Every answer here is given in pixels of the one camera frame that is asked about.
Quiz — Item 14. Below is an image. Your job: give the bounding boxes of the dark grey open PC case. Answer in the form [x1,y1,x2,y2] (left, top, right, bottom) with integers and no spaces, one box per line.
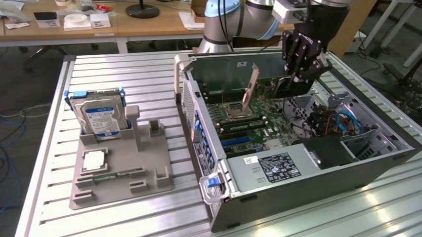
[173,46,422,233]

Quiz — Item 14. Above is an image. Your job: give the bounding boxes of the small white labelled box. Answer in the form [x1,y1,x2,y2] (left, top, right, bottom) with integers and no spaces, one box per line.
[89,13,110,29]

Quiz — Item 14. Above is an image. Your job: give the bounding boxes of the green motherboard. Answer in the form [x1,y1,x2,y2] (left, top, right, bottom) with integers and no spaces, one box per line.
[199,82,299,158]

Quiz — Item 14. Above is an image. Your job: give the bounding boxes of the green RAM stick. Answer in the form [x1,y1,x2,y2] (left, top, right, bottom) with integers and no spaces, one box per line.
[92,170,132,181]

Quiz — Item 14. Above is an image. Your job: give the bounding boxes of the silver chipset heatsink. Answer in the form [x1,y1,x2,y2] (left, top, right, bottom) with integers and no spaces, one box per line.
[264,138,284,150]

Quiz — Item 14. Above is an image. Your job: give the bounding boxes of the white paper booklet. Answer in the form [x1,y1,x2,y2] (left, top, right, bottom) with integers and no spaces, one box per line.
[179,11,205,30]

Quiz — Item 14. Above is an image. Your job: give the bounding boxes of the blue case latch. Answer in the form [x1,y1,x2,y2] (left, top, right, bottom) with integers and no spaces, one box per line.
[204,172,220,190]

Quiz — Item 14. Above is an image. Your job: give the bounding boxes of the blue card retainer clips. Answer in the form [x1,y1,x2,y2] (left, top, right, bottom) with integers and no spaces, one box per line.
[193,110,216,171]

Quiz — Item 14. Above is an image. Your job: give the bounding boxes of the white wall box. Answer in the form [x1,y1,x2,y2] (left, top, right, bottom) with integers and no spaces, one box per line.
[344,31,367,54]

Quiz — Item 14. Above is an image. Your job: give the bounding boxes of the grey parts rack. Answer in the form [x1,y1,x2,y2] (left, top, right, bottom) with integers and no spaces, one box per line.
[68,105,175,211]

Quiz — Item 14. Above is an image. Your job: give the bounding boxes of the RAM stick with white label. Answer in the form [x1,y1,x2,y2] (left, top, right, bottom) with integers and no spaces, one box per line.
[217,119,267,132]

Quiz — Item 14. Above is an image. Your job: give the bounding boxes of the wooden desk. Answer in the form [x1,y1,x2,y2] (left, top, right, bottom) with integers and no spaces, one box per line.
[0,0,297,54]

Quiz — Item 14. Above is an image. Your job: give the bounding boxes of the blue wire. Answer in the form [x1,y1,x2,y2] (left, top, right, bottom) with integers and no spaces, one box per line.
[332,113,347,133]
[340,110,363,131]

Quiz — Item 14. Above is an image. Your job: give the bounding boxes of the hard disk in blue carrier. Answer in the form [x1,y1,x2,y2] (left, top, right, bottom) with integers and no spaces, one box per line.
[62,86,128,141]

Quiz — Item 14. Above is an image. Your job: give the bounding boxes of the black office chair base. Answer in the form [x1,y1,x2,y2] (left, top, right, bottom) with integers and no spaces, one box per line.
[17,43,100,74]

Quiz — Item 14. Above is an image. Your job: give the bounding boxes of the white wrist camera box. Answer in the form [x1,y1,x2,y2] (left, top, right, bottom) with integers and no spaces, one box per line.
[271,0,313,25]

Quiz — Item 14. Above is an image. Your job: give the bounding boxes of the blue expansion slot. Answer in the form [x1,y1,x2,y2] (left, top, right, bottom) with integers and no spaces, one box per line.
[220,136,252,147]

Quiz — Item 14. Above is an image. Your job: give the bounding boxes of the red wire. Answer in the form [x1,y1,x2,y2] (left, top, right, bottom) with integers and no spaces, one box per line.
[323,112,332,135]

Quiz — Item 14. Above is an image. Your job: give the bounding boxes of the clear plastic bag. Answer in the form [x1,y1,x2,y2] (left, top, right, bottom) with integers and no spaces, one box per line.
[0,0,29,23]

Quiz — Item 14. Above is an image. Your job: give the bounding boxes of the white box with round dish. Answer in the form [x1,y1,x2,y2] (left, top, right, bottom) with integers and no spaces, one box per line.
[62,13,93,32]

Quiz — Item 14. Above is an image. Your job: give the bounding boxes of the black equipment stand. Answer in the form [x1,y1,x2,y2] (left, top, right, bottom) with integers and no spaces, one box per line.
[382,61,422,112]

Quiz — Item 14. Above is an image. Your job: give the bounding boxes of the white box with black top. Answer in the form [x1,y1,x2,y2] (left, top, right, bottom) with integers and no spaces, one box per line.
[33,11,60,28]

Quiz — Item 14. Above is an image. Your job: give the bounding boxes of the CPU socket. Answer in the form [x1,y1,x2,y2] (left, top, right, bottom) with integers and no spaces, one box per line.
[223,100,255,122]

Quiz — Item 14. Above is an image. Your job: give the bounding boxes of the black round lamp base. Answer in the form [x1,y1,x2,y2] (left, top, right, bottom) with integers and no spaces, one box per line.
[124,0,160,19]

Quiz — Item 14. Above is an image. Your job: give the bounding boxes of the black plastic shroud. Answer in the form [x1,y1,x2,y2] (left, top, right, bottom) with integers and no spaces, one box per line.
[292,135,360,170]

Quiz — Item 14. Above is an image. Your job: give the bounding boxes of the silver CPU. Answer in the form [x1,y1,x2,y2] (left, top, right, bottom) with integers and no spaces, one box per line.
[82,152,106,171]

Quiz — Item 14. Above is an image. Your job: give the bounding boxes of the grey power supply unit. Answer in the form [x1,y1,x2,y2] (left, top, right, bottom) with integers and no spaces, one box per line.
[225,143,321,193]

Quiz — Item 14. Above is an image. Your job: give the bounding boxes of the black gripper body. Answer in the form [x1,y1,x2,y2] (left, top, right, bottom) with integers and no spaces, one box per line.
[291,4,350,56]

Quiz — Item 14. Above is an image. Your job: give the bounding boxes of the wooden cabinet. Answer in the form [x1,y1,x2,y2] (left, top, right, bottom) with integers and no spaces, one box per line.
[279,0,378,57]

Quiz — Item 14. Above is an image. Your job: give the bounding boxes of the brown cardboard box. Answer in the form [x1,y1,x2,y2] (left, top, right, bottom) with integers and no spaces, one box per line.
[191,0,208,17]

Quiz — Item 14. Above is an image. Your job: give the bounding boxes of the graphics card with black fan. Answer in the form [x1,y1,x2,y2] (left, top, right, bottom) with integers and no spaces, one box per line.
[241,63,313,112]

